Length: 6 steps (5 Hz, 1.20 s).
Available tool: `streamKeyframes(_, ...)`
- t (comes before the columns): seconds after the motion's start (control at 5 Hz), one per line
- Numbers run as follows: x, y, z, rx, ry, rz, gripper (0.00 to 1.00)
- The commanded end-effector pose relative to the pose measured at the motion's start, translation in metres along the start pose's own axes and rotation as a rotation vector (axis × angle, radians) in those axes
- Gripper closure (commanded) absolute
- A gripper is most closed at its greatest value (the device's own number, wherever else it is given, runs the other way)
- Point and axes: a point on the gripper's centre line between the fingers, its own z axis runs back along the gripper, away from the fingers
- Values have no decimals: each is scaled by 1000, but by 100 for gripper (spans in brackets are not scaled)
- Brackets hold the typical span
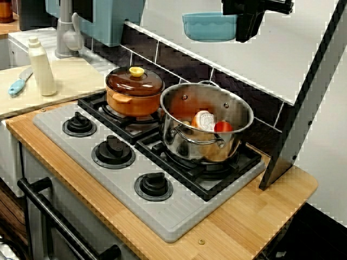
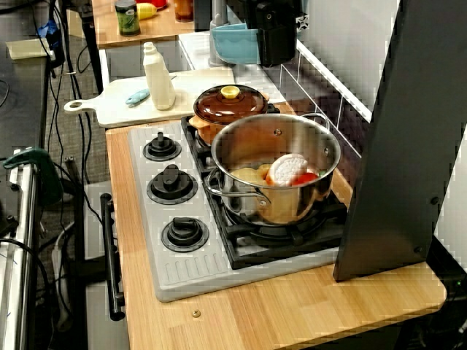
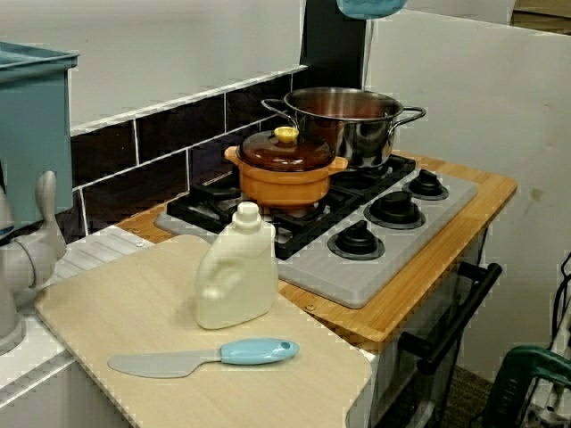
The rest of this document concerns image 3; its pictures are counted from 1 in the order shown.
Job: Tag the brown cardboard box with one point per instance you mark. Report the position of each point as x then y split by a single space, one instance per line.
542 13

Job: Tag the stainless steel pot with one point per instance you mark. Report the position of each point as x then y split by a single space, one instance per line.
361 142

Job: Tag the dark side panel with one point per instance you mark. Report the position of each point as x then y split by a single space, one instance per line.
334 49

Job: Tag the grey toy faucet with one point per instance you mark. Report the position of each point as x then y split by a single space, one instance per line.
27 263

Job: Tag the grey stove plate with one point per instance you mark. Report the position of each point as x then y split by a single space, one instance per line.
339 281

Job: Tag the cream plastic bottle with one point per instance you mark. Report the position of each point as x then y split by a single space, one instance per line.
241 276

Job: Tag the black burner grate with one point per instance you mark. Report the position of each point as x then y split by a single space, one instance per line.
196 209
397 171

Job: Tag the white oven cabinet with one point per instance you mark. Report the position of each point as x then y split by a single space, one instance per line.
383 379

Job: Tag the brown lid yellow knob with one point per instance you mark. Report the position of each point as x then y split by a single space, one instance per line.
276 153

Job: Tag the teal plastic bin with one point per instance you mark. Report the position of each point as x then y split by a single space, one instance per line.
35 134

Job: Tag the light wooden cutting board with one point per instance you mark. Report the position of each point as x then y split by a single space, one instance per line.
156 321

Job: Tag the green metal clamp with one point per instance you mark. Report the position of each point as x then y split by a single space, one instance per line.
513 388

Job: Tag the light blue bowl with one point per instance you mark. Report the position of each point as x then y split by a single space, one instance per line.
370 8

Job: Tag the black stove knob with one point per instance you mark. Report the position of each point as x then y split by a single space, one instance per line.
394 210
425 186
355 243

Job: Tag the orange toy pot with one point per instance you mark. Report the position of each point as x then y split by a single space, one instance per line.
285 189

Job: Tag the black tile backsplash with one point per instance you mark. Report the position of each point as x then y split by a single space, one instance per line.
160 138

